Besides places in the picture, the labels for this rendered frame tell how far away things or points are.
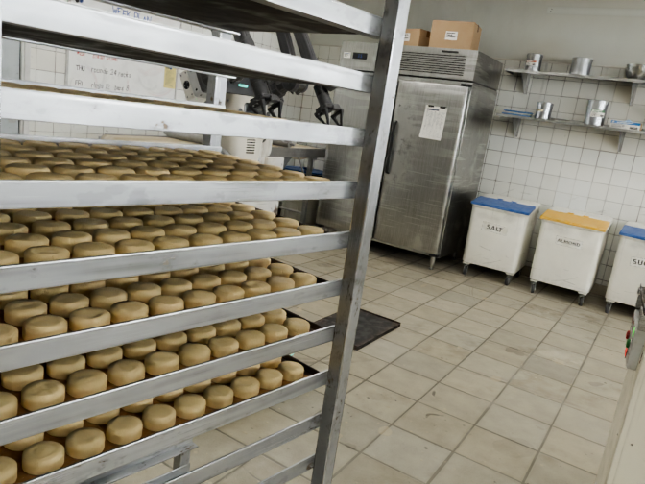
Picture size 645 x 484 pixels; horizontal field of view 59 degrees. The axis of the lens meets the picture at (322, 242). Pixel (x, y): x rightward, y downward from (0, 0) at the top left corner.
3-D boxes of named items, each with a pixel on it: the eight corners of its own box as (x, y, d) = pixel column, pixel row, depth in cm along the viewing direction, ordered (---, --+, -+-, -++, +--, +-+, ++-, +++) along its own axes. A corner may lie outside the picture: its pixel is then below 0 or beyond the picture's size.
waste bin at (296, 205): (328, 225, 698) (336, 171, 684) (304, 229, 654) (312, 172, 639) (293, 215, 725) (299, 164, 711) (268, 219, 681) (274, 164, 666)
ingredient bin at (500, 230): (456, 274, 551) (471, 196, 533) (473, 263, 605) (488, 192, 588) (512, 288, 526) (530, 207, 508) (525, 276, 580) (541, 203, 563)
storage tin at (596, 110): (604, 127, 523) (610, 103, 518) (602, 126, 508) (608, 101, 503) (584, 124, 531) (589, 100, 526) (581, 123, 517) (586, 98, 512)
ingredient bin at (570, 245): (522, 292, 519) (541, 210, 502) (537, 279, 573) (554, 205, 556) (585, 309, 493) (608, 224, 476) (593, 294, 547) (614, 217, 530)
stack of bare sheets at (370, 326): (350, 308, 408) (350, 304, 408) (399, 326, 388) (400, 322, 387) (302, 328, 359) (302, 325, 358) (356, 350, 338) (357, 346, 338)
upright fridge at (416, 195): (463, 260, 612) (503, 63, 566) (432, 274, 536) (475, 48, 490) (351, 230, 682) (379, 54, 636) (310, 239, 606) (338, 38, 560)
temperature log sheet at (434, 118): (441, 140, 520) (447, 107, 513) (441, 140, 518) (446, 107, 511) (419, 137, 531) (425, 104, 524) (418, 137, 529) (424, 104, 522)
